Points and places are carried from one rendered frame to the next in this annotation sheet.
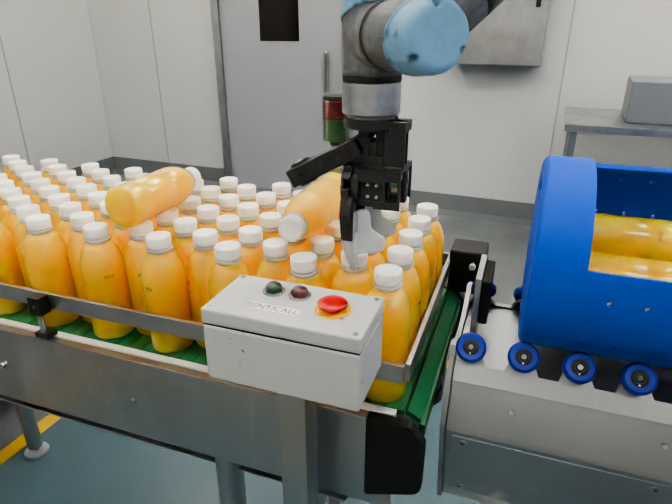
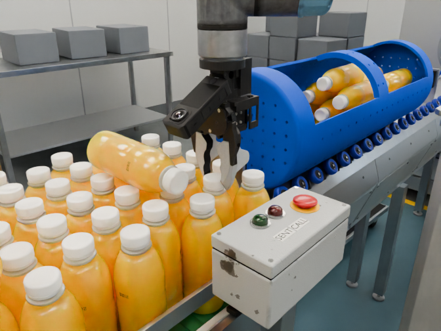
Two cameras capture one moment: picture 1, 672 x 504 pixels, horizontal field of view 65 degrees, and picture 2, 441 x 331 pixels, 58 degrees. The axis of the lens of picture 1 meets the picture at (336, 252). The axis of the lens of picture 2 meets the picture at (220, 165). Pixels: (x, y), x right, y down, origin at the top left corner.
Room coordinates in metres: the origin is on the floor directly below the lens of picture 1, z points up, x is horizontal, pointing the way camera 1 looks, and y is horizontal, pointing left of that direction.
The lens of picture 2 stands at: (0.45, 0.53, 1.39)
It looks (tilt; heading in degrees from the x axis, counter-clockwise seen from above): 23 degrees down; 293
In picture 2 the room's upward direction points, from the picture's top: straight up
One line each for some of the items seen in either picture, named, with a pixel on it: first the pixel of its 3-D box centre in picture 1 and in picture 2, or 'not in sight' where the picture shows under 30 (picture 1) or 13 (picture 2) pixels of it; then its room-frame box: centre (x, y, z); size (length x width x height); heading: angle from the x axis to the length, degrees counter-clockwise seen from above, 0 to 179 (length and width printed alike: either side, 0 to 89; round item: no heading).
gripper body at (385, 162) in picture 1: (375, 162); (225, 96); (0.69, -0.05, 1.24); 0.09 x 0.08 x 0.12; 70
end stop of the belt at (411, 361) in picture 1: (432, 306); not in sight; (0.79, -0.17, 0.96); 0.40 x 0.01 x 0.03; 160
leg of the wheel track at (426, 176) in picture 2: not in sight; (426, 172); (0.15, -2.18, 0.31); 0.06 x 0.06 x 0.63; 70
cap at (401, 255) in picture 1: (400, 254); (222, 166); (0.72, -0.10, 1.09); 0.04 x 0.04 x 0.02
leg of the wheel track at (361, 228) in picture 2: not in sight; (360, 233); (0.48, -1.25, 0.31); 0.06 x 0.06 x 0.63; 70
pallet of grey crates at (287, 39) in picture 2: not in sight; (300, 63); (1.52, -4.46, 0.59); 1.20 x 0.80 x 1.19; 158
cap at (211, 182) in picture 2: (354, 257); (214, 181); (0.70, -0.03, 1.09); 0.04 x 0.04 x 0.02
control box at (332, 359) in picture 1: (295, 336); (283, 247); (0.56, 0.05, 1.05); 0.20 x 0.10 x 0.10; 70
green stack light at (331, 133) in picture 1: (336, 128); not in sight; (1.23, 0.00, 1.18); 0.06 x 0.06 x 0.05
